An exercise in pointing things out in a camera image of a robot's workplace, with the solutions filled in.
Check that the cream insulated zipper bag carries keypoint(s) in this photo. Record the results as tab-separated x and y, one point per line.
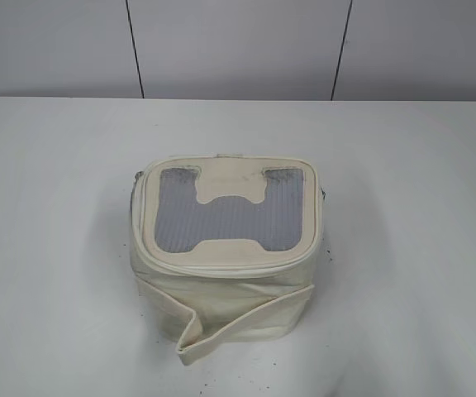
225	247

